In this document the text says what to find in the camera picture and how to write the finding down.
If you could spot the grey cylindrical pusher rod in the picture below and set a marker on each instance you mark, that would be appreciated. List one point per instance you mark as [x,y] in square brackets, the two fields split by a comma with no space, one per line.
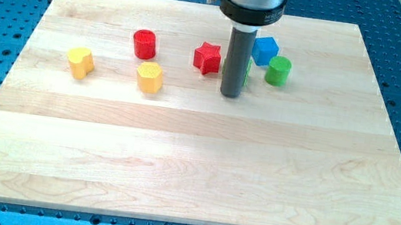
[236,63]

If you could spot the green star block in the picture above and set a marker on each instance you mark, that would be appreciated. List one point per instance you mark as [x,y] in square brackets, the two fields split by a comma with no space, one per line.
[246,77]

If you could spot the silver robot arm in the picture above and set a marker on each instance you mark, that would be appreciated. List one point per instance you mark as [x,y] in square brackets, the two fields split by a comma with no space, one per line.
[247,17]

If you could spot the blue cube block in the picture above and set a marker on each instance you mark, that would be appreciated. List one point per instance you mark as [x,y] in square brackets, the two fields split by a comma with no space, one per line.
[263,50]

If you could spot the red star block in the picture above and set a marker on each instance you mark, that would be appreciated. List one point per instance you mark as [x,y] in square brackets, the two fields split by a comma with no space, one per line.
[207,58]

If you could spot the green cylinder block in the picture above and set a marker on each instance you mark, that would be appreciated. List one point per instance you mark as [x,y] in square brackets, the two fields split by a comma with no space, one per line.
[278,71]

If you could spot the red cylinder block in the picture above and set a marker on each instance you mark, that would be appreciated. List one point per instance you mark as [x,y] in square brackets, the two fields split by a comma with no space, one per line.
[144,44]

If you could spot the yellow hexagon block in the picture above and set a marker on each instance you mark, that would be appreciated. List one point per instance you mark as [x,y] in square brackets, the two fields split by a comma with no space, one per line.
[149,77]

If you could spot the light wooden board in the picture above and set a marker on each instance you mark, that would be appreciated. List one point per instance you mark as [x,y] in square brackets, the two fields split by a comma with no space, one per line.
[319,150]

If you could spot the yellow heart block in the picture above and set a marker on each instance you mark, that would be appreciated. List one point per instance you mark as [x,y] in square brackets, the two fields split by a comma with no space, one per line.
[80,62]

